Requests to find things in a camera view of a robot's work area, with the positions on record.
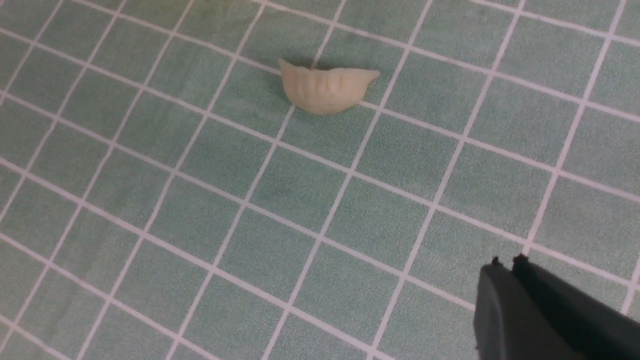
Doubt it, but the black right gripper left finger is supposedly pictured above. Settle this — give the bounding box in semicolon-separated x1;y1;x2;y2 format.
473;256;585;360

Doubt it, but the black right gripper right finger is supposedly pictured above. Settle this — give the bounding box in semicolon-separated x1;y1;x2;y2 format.
511;253;639;360

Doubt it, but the white toy dumpling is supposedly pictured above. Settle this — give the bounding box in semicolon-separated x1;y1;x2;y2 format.
278;58;381;116

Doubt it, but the green checkered tablecloth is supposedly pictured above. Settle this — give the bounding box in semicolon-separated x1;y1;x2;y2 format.
1;0;640;360

